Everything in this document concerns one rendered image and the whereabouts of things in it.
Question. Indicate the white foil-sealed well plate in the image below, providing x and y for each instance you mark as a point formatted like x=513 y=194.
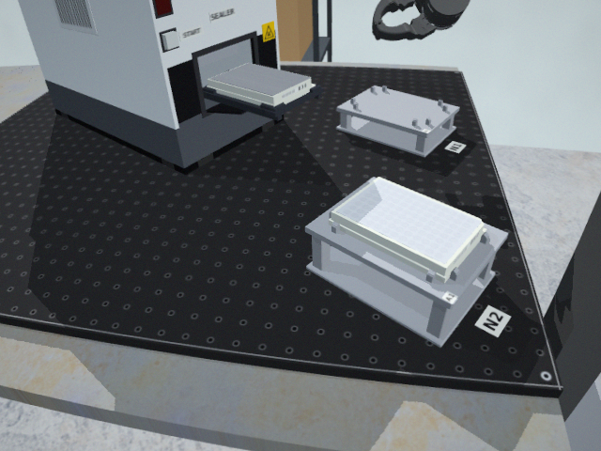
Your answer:
x=410 y=227

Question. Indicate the white label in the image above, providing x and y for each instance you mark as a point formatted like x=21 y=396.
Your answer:
x=455 y=147
x=492 y=321

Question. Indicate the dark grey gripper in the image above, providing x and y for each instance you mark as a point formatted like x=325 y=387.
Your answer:
x=434 y=15

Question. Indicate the grey foil seal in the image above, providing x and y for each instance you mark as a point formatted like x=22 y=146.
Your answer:
x=260 y=79

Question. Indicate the black perforated breadboard table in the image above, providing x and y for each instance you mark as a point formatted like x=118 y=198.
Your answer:
x=100 y=242

